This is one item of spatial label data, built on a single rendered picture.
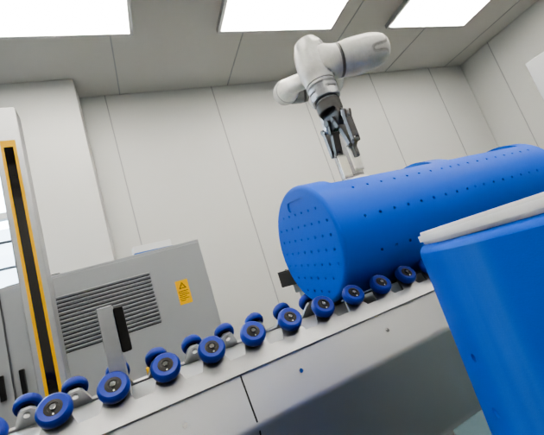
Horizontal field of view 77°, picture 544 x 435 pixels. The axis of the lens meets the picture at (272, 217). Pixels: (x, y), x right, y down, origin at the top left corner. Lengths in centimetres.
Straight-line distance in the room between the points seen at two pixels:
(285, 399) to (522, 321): 42
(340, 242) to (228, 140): 339
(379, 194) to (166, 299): 164
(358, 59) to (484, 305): 93
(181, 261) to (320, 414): 169
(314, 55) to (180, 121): 305
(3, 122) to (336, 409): 106
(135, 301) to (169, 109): 247
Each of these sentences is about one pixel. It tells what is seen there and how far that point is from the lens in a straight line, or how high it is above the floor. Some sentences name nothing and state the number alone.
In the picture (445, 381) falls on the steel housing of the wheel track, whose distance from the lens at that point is 87.
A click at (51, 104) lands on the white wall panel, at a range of 383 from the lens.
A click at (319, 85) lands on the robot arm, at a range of 107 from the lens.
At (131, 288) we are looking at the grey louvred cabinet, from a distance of 220.
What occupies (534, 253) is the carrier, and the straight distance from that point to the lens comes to 27.
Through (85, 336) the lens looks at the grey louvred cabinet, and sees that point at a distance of 221.
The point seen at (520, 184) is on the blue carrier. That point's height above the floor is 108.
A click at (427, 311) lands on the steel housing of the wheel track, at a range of 82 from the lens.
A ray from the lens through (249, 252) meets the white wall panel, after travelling 363.
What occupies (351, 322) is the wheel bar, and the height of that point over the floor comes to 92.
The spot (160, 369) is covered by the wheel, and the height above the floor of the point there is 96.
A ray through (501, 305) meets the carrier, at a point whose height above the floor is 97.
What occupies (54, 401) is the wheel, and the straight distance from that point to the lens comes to 61.
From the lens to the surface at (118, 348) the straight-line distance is 65.
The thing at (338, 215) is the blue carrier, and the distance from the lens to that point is 71.
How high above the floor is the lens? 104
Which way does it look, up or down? 10 degrees up
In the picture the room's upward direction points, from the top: 18 degrees counter-clockwise
